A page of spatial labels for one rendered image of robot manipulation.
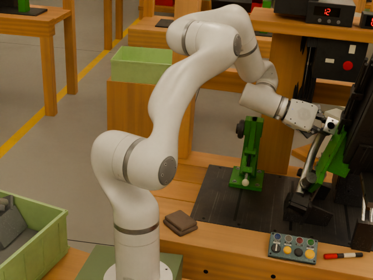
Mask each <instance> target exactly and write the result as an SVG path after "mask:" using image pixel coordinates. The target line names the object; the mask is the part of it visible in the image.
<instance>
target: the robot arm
mask: <svg viewBox="0 0 373 280"><path fill-rule="evenodd" d="M166 41H167V44H168V46H169V47H170V49H171V50H172V51H174V52H175V53H178V54H181V55H185V56H189V57H187V58H185V59H183V60H181V61H179V62H177V63H175V64H173V65H171V66H170V67H169V68H167V69H166V70H165V72H164V73H163V74H162V76H161V78H160V79H159V81H158V83H157V84H156V86H155V88H154V89H153V91H152V94H151V96H150V99H149V102H148V113H149V117H150V119H151V120H152V122H153V130H152V133H151V135H150V136H149V137H148V138H144V137H141V136H137V135H134V134H131V133H127V132H123V131H117V130H110V131H106V132H103V133H102V134H100V135H99V136H98V137H97V138H96V139H95V141H94V143H93V145H92V149H91V153H90V161H91V165H92V169H93V172H94V175H95V177H96V179H97V181H98V183H99V185H100V186H101V188H102V190H103V192H104V193H105V195H106V196H107V198H108V199H109V201H110V203H111V205H112V209H113V226H114V248H115V264H114V265H112V266H111V267H110V268H109V269H108V270H107V271H106V273H105V275H104V278H103V280H173V275H172V272H171V270H170V268H169V267H168V266H167V265H166V264H164V263H163V262H161V261H160V232H159V206H158V202H157V200H156V199H155V198H154V196H153V195H152V194H151V192H150V191H156V190H160V189H163V188H165V187H166V186H167V185H168V184H169V183H170V182H171V181H172V180H173V178H174V176H175V174H176V171H177V166H178V136H179V129H180V125H181V122H182V118H183V115H184V113H185V111H186V109H187V107H188V105H189V103H190V101H191V100H192V98H193V97H194V95H195V93H196V91H197V90H198V89H199V88H200V87H201V86H202V85H203V84H204V83H205V82H207V81H208V80H210V79H212V78H213V77H215V76H217V75H219V74H220V73H222V72H224V71H226V70H227V69H228V68H229V67H230V66H232V65H233V64H235V67H236V70H237V72H238V75H239V76H240V78H241V79H242V80H243V81H244V82H246V83H247V84H246V85H245V87H244V89H243V91H242V94H241V96H240V99H239V104H240V105H241V106H244V107H246V108H249V109H251V110H254V111H256V112H259V113H261V114H264V115H266V116H268V117H271V118H274V119H275V120H279V119H281V120H282V123H283V124H285V125H287V126H288V127H290V128H292V129H294V130H296V131H298V132H300V133H302V134H303V135H304V136H305V137H306V138H307V139H308V138H309V137H311V136H312V135H313V134H316V133H320V134H323V135H325V136H329V135H331V134H329V133H326V132H324V131H322V130H323V128H318V127H317V126H315V125H313V124H314V120H315V119H318V120H320V121H321V122H322V123H324V124H325V122H326V119H327V118H326V117H325V116H324V115H323V113H322V111H321V107H320V105H319V104H316V105H314V104H311V103H308V102H304V101H301V100H298V99H291V100H289V99H288V98H286V97H284V96H281V95H279V94H277V93H276V90H277V87H278V75H277V72H276V69H275V66H274V65H273V63H272V62H270V61H268V60H264V59H262V57H261V53H260V49H259V46H258V42H257V40H256V36H255V33H254V29H253V25H252V23H251V20H250V17H249V15H248V13H247V11H246V10H245V9H244V8H243V7H241V6H239V5H237V4H229V5H226V6H223V7H221V8H217V9H213V10H209V11H202V12H196V13H191V14H187V15H184V16H182V17H180V18H178V19H176V20H175V21H174V22H172V23H171V24H170V26H169V27H168V29H167V32H166ZM254 82H256V85H254V84H251V83H254ZM288 100H289V101H288ZM308 131H311V132H310V133H308Z"/></svg>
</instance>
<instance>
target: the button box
mask: <svg viewBox="0 0 373 280"><path fill-rule="evenodd" d="M275 234H277V233H275V232H271V235H270V240H269V249H268V257H273V258H279V259H285V260H289V261H295V262H301V263H307V264H313V265H316V258H317V245H318V240H317V239H312V240H313V241H314V244H313V245H312V246H311V245H309V244H308V240H310V238H304V237H300V238H302V239H303V242H302V243H298V242H297V241H296V239H297V238H299V237H298V236H292V235H288V234H281V233H278V234H280V235H281V238H280V239H275V237H274V236H275ZM286 236H291V237H292V240H291V241H290V242H288V241H287V240H286V239H285V237H286ZM274 244H278V245H279V246H280V251H279V252H274V251H273V250H272V246H273V245H274ZM286 246H289V247H290V248H291V253H289V254H286V253H284V247H286ZM297 248H300V249H301V250H302V251H303V253H302V255H301V256H297V255H296V254H295V250H296V249H297ZM308 249H311V250H313V251H314V253H315V256H314V258H312V259H308V258H307V257H306V256H305V252H306V251H307V250H308Z"/></svg>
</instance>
